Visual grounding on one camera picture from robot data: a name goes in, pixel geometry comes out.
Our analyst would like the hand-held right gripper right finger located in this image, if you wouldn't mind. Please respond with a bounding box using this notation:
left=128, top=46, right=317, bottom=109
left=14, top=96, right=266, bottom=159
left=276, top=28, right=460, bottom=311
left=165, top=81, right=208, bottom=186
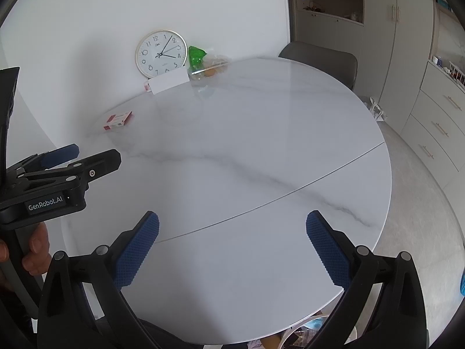
left=306, top=210, right=430, bottom=349

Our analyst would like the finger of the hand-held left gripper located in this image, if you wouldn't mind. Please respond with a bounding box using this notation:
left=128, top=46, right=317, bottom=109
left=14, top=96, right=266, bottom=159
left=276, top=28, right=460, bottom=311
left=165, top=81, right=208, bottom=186
left=15, top=144, right=80, bottom=171
left=16, top=149, right=122, bottom=193

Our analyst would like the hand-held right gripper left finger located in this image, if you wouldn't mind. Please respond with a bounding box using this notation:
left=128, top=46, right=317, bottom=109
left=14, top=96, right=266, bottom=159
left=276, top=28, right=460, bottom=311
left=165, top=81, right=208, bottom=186
left=36, top=210, right=162, bottom=349

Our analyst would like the blue face mask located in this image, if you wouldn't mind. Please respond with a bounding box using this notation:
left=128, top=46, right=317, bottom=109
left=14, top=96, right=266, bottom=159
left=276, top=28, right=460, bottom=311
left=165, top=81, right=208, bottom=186
left=303, top=318, right=328, bottom=335

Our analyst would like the person's left hand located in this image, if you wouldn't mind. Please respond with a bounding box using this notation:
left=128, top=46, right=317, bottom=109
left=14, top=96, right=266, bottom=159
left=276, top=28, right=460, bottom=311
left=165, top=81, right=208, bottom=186
left=21, top=222, right=51, bottom=277

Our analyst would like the red and white small box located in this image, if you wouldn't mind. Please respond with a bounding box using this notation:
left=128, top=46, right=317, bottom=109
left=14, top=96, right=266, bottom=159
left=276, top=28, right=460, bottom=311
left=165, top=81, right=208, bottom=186
left=103, top=112, right=134, bottom=131

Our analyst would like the white paper card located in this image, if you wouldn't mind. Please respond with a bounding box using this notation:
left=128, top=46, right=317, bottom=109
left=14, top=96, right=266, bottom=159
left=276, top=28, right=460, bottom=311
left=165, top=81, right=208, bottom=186
left=149, top=69, right=189, bottom=95

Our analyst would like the green plastic bag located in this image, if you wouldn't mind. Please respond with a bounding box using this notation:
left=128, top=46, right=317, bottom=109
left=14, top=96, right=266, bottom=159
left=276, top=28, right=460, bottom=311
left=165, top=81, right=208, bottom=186
left=188, top=46, right=207, bottom=71

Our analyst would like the clear bag with oranges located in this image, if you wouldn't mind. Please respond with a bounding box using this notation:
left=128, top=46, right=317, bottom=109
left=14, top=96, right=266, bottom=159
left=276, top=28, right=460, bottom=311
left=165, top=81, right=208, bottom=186
left=187, top=54, right=230, bottom=81

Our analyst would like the beige drawer cabinet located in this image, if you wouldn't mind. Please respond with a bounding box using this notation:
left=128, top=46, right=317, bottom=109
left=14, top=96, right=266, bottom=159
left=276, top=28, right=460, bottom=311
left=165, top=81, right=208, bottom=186
left=400, top=60, right=465, bottom=190

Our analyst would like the grey dining chair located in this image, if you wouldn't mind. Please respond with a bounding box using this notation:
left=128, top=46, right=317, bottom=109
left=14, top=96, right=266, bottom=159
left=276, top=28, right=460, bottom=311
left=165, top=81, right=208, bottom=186
left=278, top=41, right=358, bottom=91

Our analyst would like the white dish rack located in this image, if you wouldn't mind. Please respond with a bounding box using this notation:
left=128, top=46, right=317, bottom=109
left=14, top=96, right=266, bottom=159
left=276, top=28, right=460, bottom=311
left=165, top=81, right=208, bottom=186
left=447, top=62, right=465, bottom=88

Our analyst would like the round white wall clock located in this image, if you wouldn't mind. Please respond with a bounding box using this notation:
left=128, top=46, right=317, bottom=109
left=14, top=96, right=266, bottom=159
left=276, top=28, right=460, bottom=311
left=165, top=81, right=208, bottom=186
left=135, top=30, right=188, bottom=79

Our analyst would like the beige wall cabinet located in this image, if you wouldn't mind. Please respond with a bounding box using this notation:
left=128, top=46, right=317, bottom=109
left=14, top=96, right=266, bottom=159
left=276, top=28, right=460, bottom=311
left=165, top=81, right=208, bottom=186
left=285, top=0, right=437, bottom=106

